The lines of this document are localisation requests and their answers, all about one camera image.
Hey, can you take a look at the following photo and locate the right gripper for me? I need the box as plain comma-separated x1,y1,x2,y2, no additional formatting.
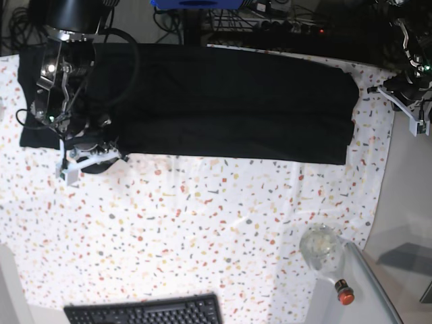
59,114,115,154

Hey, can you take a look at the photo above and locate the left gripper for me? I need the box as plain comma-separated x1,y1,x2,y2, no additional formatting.
383,72,431,101

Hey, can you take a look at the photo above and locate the black t-shirt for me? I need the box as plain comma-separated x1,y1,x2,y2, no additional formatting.
18,44,360,165

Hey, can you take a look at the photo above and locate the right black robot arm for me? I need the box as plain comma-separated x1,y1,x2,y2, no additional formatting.
20,1,140,151

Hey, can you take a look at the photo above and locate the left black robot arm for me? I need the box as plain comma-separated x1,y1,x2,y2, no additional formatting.
377,1,431,105

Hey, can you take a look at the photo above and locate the terrazzo pattern tablecloth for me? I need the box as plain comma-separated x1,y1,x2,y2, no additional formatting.
1,55,394,323

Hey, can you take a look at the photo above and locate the black power strip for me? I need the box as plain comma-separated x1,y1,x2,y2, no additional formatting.
252,19,329,35

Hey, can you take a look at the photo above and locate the blue box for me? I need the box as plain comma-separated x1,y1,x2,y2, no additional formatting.
150,0,255,10

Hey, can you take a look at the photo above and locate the clear bottle orange cap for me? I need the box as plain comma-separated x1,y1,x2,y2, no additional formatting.
299,224,355,306

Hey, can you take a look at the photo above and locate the black computer keyboard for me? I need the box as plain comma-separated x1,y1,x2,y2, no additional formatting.
63,294,223,324

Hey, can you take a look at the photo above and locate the black wire rack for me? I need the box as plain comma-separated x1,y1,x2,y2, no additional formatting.
201,7,273,33

